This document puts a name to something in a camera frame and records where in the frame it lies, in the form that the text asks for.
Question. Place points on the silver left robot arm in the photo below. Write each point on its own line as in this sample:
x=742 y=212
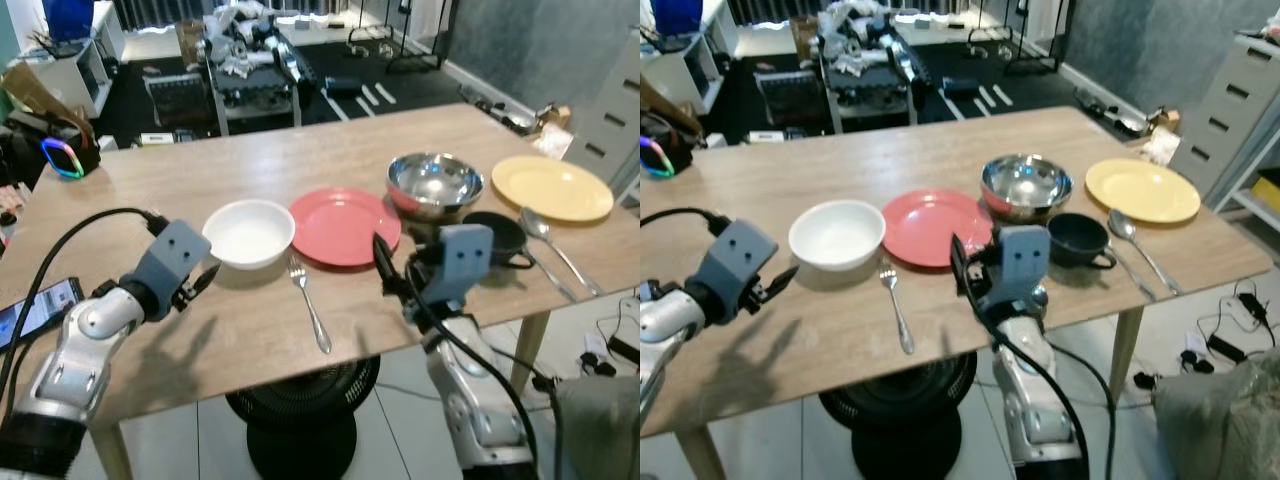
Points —
x=662 y=322
x=85 y=335

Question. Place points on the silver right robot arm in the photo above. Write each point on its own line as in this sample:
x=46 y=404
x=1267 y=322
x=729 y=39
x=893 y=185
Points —
x=478 y=400
x=1035 y=400

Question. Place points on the white bowl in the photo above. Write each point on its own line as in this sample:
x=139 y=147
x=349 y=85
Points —
x=248 y=235
x=836 y=236

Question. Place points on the red plate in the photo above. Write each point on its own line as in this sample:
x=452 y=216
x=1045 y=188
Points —
x=925 y=228
x=340 y=228

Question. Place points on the silver fork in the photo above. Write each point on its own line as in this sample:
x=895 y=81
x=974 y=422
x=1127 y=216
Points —
x=896 y=305
x=309 y=305

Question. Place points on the dark blue mug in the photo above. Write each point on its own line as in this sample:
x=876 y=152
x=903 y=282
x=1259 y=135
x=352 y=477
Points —
x=1082 y=238
x=507 y=235

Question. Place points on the shiny steel bowl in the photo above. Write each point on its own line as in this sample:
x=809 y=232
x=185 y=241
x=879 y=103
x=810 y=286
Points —
x=1026 y=184
x=435 y=182

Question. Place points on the black smartphone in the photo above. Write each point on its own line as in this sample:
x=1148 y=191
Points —
x=647 y=292
x=38 y=312

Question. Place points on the large silver spoon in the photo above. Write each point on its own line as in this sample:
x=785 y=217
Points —
x=1122 y=227
x=536 y=225

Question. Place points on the wooden table leg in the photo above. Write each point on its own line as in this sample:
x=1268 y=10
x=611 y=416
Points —
x=530 y=350
x=700 y=455
x=1125 y=350
x=110 y=450

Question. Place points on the slim silver cutlery piece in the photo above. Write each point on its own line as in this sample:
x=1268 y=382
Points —
x=553 y=277
x=1135 y=273

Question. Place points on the black floor fan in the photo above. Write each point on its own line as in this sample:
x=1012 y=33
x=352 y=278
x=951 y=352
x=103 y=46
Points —
x=895 y=410
x=300 y=415

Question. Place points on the yellow plate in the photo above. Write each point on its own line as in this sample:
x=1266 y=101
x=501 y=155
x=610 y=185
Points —
x=552 y=187
x=1142 y=190

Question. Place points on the black device with rainbow light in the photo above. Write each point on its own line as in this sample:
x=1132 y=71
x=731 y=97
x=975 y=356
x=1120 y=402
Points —
x=655 y=155
x=68 y=152

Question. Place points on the crumpled paper bag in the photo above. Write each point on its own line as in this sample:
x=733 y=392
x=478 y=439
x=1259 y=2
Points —
x=1160 y=138
x=553 y=135

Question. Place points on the cluttered black metal cart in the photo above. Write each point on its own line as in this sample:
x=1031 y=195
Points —
x=255 y=80
x=865 y=75

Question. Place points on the grey fabric bag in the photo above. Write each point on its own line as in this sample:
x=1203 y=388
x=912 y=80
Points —
x=600 y=430
x=1220 y=420

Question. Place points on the brown cardboard box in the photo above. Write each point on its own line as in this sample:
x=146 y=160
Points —
x=665 y=105
x=30 y=95

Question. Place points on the white open shelf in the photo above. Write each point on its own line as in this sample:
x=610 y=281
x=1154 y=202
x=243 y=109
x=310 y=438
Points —
x=75 y=75
x=680 y=70

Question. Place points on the grey drawer cabinet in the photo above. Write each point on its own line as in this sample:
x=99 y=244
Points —
x=610 y=110
x=1225 y=110

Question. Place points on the black metal rack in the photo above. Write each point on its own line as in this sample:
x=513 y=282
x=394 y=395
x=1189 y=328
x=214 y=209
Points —
x=410 y=35
x=1020 y=35

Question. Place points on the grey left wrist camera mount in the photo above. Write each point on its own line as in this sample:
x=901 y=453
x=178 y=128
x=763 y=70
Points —
x=172 y=255
x=735 y=258

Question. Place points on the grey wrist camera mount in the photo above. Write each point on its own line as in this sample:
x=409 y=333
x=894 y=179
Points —
x=1024 y=262
x=465 y=262
x=172 y=255
x=735 y=258

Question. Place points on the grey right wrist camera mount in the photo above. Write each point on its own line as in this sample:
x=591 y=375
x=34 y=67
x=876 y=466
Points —
x=1024 y=262
x=465 y=262

